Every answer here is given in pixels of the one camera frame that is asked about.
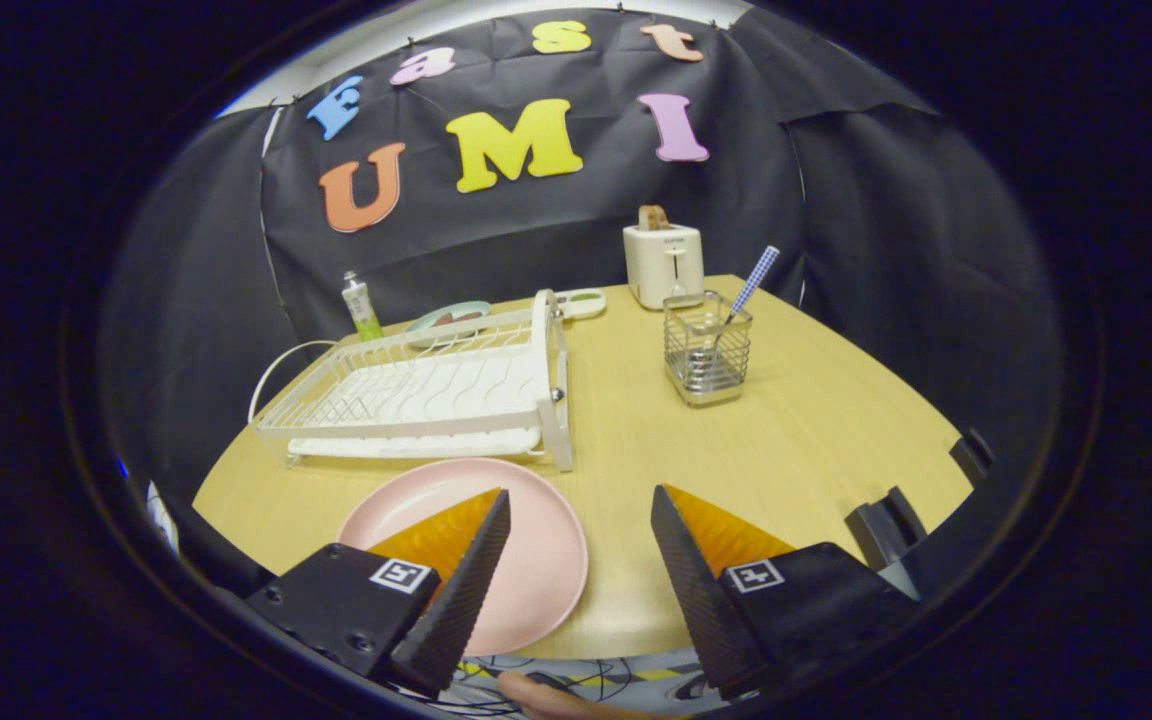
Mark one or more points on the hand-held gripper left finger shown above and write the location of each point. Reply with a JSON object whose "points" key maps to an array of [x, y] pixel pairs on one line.
{"points": [[461, 610]]}

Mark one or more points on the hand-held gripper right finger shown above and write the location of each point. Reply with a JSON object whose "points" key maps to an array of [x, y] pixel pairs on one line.
{"points": [[706, 610]]}

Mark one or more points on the pink plate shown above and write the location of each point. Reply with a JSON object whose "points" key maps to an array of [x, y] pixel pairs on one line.
{"points": [[536, 560]]}

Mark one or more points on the white dish rack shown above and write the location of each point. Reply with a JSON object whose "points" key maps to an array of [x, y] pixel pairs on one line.
{"points": [[551, 380]]}

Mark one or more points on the teal plate with food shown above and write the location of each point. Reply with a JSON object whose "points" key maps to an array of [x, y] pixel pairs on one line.
{"points": [[476, 308]]}

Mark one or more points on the white divided condiment dish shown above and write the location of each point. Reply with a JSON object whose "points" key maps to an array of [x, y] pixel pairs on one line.
{"points": [[586, 305]]}

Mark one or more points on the black table clamp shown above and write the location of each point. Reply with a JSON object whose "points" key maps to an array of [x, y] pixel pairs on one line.
{"points": [[971, 455], [881, 530]]}

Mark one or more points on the white object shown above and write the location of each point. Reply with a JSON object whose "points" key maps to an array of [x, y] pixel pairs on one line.
{"points": [[162, 515]]}

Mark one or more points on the white green tube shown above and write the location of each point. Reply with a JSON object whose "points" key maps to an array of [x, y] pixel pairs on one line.
{"points": [[363, 310]]}

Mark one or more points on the white toaster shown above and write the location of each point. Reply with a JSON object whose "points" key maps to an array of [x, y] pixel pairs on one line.
{"points": [[661, 265]]}

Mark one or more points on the black backdrop cloth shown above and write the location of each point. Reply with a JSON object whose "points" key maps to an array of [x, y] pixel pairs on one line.
{"points": [[536, 230]]}

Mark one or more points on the brown bread slice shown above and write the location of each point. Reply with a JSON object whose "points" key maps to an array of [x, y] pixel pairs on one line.
{"points": [[654, 218]]}

